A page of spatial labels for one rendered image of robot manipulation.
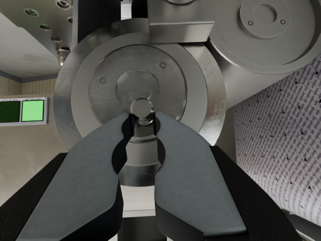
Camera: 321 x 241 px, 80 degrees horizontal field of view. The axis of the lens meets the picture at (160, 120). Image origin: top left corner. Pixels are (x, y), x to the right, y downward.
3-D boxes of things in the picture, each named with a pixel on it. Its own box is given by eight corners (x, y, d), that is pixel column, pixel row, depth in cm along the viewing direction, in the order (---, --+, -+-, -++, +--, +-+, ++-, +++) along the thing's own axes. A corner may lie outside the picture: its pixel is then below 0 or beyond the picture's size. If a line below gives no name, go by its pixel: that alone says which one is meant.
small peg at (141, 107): (149, 93, 12) (156, 116, 11) (151, 104, 14) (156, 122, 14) (126, 101, 11) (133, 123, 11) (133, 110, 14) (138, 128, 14)
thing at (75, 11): (80, -108, 21) (77, 55, 18) (121, 27, 44) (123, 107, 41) (75, -107, 21) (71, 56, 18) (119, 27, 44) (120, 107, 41)
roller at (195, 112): (202, 29, 17) (214, 162, 15) (176, 100, 43) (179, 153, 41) (71, 34, 17) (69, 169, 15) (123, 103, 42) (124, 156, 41)
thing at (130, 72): (172, 32, 15) (200, 124, 14) (170, 46, 17) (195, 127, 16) (77, 56, 15) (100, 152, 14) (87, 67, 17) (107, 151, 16)
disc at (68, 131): (218, 14, 18) (235, 182, 16) (217, 17, 18) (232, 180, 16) (54, 19, 17) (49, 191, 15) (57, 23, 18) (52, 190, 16)
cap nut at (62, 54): (68, 48, 50) (67, 65, 49) (74, 55, 53) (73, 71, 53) (53, 49, 50) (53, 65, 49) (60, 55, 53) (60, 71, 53)
